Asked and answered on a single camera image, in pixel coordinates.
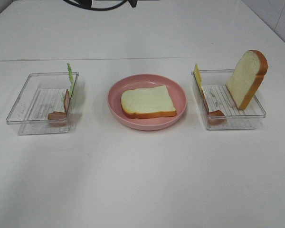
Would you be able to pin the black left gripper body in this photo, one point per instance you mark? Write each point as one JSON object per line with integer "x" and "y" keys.
{"x": 133, "y": 3}

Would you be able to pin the green lettuce leaf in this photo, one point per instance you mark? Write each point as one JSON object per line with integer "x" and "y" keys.
{"x": 71, "y": 79}

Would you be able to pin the white bread slice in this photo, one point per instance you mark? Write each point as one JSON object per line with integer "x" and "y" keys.
{"x": 247, "y": 77}
{"x": 146, "y": 103}

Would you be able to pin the bacon strip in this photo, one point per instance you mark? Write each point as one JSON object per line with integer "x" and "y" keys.
{"x": 214, "y": 117}
{"x": 60, "y": 117}

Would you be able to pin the yellow cheese slice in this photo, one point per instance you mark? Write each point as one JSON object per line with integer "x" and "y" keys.
{"x": 198, "y": 78}

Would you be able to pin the pink round plate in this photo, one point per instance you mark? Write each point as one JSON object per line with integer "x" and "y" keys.
{"x": 176, "y": 93}

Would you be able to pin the left clear plastic bin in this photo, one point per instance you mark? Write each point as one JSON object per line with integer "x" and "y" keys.
{"x": 42, "y": 94}

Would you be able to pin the clear plastic bin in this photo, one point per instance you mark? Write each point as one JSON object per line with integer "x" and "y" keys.
{"x": 218, "y": 98}
{"x": 42, "y": 94}

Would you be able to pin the right clear plastic bin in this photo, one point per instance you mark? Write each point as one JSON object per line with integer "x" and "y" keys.
{"x": 218, "y": 98}

